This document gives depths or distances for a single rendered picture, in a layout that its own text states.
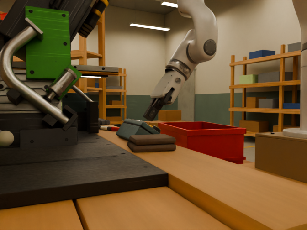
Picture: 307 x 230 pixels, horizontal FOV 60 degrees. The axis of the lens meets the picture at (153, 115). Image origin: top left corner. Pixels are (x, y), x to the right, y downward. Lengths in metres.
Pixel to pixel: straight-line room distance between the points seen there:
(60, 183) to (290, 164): 0.45
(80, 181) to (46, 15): 0.57
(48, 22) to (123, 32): 10.02
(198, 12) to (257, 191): 0.61
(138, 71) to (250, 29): 4.80
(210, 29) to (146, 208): 0.61
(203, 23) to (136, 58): 10.04
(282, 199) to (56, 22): 0.72
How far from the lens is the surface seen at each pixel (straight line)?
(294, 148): 0.61
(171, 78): 0.83
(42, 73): 0.78
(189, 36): 0.91
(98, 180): 0.39
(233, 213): 0.31
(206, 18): 0.85
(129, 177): 0.40
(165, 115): 7.45
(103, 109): 3.80
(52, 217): 0.34
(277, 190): 0.38
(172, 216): 0.32
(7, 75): 0.74
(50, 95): 0.73
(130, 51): 10.78
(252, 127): 6.88
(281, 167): 0.64
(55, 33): 0.83
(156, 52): 11.27
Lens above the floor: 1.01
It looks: 3 degrees down
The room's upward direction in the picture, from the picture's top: straight up
